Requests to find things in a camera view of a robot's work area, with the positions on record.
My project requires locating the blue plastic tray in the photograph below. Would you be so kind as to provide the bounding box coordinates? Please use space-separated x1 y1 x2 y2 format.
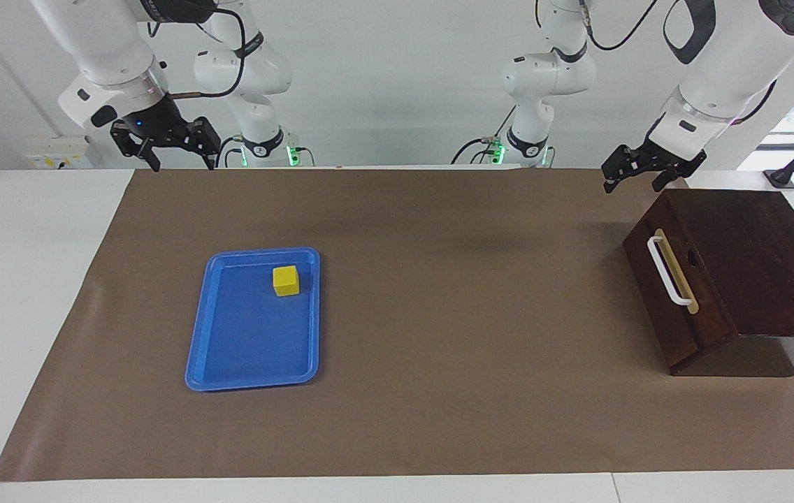
185 247 321 392

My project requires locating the black right arm base cable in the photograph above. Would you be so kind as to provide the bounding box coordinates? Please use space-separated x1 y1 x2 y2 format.
214 135 247 169

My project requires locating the brown paper table mat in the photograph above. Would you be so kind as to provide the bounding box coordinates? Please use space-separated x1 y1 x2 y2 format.
0 168 794 483

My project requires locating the black arm base cable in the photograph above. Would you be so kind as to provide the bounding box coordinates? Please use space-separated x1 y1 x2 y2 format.
451 105 518 166
214 135 247 169

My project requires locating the black left arm base cable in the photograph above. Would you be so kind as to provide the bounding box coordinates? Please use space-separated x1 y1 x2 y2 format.
451 105 518 166

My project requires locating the dark wooden drawer cabinet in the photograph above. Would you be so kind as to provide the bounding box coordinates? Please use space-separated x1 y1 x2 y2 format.
623 187 794 378

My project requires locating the white wall socket box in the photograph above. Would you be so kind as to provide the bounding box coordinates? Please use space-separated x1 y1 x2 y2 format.
25 136 94 170

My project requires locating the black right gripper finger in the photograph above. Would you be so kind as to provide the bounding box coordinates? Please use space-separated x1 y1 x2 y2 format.
186 117 222 170
110 122 161 173

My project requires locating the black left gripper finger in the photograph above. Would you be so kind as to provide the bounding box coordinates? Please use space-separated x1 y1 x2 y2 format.
602 145 641 194
652 166 684 194

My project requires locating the yellow cube block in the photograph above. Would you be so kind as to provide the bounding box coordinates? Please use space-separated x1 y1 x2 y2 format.
273 265 300 298

